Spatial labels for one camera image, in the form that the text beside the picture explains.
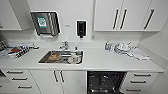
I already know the steel sink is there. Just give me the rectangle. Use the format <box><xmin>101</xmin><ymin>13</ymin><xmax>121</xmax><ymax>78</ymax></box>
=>
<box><xmin>37</xmin><ymin>49</ymin><xmax>85</xmax><ymax>66</ymax></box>

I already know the orange bowl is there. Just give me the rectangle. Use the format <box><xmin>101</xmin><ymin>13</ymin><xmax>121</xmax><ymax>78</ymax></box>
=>
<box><xmin>48</xmin><ymin>52</ymin><xmax>61</xmax><ymax>63</ymax></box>

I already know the white cup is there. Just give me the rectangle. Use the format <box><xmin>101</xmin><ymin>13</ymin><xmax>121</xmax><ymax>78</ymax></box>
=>
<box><xmin>67</xmin><ymin>53</ymin><xmax>81</xmax><ymax>65</ymax></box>

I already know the steel paper towel dispenser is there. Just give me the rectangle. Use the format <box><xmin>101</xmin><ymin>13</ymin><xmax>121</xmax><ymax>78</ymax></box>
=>
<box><xmin>30</xmin><ymin>11</ymin><xmax>61</xmax><ymax>37</ymax></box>

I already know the white dishes stack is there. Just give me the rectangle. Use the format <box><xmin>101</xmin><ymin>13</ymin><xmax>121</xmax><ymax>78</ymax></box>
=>
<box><xmin>114</xmin><ymin>42</ymin><xmax>133</xmax><ymax>56</ymax></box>

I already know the white sink base cabinet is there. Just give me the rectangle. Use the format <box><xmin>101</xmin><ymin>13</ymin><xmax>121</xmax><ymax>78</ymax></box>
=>
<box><xmin>29</xmin><ymin>69</ymin><xmax>89</xmax><ymax>94</ymax></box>

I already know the small blue bottle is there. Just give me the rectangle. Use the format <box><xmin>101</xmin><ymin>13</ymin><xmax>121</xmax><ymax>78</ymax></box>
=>
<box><xmin>104</xmin><ymin>41</ymin><xmax>111</xmax><ymax>52</ymax></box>

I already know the narrow white drawer stack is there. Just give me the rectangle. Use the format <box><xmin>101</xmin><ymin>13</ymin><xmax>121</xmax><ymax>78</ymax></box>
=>
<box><xmin>0</xmin><ymin>68</ymin><xmax>42</xmax><ymax>94</ymax></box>
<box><xmin>121</xmin><ymin>71</ymin><xmax>158</xmax><ymax>94</ymax></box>

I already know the chrome faucet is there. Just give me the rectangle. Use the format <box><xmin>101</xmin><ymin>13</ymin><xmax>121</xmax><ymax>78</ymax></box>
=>
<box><xmin>58</xmin><ymin>40</ymin><xmax>70</xmax><ymax>51</ymax></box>

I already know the dish tray with items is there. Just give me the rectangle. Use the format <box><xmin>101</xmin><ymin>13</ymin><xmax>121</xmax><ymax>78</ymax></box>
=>
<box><xmin>0</xmin><ymin>41</ymin><xmax>40</xmax><ymax>60</ymax></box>

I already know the black soap dispenser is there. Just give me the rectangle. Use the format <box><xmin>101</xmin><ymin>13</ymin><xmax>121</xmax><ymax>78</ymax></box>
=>
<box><xmin>76</xmin><ymin>20</ymin><xmax>88</xmax><ymax>39</ymax></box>

